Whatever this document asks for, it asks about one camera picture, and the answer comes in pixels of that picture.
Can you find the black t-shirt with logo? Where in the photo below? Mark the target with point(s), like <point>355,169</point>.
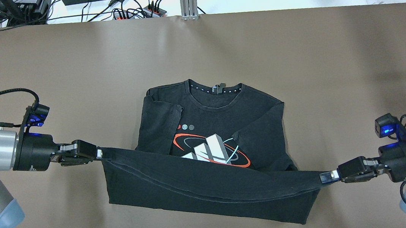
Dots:
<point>214,151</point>

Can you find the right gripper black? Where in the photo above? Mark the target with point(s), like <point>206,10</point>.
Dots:
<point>403,162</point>

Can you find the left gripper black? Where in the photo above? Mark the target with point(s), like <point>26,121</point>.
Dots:
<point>34,152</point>

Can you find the grey orange usb hub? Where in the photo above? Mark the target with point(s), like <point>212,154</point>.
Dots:
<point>153,11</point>
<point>119,14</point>

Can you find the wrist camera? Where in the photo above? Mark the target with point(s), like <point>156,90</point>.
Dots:
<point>391,126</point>
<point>35,116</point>

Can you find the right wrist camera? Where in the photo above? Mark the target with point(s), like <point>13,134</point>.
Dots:
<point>391,126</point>

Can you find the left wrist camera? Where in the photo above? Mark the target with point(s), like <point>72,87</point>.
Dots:
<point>35,116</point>

